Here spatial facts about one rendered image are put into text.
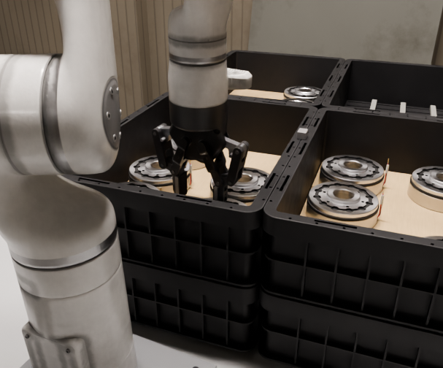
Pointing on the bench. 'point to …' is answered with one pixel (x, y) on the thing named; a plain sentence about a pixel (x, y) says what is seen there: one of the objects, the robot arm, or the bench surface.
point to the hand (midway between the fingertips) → (199, 192)
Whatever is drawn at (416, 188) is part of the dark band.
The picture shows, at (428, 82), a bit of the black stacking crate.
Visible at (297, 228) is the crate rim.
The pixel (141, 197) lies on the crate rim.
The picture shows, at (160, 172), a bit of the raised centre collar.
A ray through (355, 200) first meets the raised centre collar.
